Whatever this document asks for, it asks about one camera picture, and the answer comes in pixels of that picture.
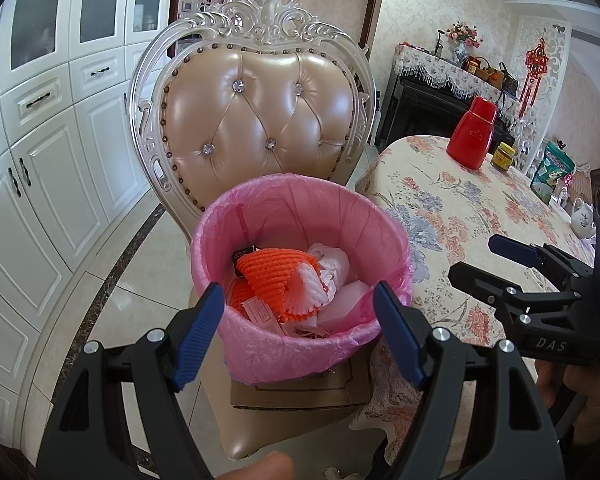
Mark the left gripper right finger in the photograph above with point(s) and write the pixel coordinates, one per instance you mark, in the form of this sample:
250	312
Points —
510	434

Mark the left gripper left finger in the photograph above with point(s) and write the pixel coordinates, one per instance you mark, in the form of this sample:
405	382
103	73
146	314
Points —
88	433

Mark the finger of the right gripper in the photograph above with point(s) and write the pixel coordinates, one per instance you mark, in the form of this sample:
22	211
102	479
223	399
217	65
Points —
510	302
552	262

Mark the white foam sheet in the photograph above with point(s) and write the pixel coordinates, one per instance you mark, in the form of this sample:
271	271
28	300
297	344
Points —
342	311

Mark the orange foam net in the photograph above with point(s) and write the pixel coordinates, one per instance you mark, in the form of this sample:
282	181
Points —
240	292
287	280

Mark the white paper bag roll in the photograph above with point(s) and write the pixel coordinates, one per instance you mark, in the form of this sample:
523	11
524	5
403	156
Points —
261	315

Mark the pink lined trash bin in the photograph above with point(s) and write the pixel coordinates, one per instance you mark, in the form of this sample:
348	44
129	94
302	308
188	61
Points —
295	212

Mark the right hand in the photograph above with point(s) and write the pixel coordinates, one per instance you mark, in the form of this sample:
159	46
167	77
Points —
582	380

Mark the left hand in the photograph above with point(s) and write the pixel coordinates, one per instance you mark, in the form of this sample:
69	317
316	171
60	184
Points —
275	466

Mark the white floral teapot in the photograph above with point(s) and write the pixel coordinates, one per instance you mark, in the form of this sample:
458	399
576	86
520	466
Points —
582	219

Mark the green snack bag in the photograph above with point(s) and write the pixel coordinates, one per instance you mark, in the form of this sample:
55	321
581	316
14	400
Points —
554	165

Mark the floral tablecloth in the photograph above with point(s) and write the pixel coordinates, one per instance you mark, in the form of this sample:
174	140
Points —
449	213

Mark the yellow lid glass jar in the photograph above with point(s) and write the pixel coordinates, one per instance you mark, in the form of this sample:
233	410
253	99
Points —
503	156

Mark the red thermos jug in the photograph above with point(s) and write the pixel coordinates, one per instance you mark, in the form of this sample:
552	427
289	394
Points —
472	136

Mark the black handbag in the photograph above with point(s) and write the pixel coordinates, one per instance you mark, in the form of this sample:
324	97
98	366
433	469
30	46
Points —
509	84

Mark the red chinese knot ornament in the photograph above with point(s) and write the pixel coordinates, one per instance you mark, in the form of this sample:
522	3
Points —
536	62

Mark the brown basket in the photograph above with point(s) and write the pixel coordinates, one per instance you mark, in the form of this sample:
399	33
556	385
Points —
481	68

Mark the floral lace piano cover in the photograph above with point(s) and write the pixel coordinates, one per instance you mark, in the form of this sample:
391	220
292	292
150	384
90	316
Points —
439	73

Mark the pink flower bouquet vase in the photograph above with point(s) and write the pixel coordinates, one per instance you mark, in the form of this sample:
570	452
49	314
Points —
463	36

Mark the ornate beige leather chair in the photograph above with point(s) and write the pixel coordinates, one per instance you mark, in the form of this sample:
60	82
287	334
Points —
246	89

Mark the white cabinet wall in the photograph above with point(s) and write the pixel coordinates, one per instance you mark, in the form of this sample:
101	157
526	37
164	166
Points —
68	170

